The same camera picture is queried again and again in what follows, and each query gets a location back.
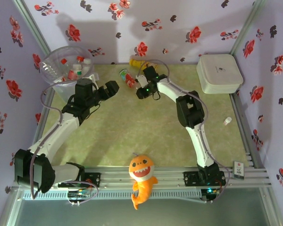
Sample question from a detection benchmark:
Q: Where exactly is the red green label bottle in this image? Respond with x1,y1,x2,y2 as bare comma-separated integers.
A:
119,68,137,89

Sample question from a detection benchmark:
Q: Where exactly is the yellow plastic bottle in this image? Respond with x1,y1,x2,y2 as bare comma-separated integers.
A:
128,58,159,71

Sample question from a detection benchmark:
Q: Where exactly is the clear plastic bin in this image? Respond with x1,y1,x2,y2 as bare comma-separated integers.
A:
41,46,95,101

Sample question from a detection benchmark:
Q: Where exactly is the white lidded box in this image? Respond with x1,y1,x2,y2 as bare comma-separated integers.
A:
195,54,245,95

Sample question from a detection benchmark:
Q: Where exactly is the orange shark plush toy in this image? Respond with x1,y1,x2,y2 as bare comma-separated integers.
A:
128,152,159,210

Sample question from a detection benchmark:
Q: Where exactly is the small printed card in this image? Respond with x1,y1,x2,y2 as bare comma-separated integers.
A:
233,161,245,181

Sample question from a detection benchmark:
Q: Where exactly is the grey right arm cable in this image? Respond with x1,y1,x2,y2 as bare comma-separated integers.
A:
135,59,231,203

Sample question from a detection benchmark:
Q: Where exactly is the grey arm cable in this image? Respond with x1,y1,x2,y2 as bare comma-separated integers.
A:
30,79,80,200
135,59,231,203

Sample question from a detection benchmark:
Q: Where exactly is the aluminium side rail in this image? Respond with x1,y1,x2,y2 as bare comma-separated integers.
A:
32,88,56,148
230,93,267,169

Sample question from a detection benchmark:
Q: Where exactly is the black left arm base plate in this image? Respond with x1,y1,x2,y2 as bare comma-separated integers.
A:
58,172,101,189

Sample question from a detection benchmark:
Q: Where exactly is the aluminium frame rail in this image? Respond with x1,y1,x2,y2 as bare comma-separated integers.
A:
13,166,273,189

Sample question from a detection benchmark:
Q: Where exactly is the aluminium corner post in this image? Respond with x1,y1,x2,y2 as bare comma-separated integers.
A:
229,0,267,56
11,0,53,54

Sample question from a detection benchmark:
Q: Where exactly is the grey left arm cable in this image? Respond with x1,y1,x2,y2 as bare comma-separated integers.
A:
30,79,80,200

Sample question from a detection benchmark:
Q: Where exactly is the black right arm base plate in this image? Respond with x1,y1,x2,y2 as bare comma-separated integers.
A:
183,170,226,187

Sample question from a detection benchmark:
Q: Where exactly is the slotted grey cable duct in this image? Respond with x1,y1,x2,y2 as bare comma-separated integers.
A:
22,189,202,201

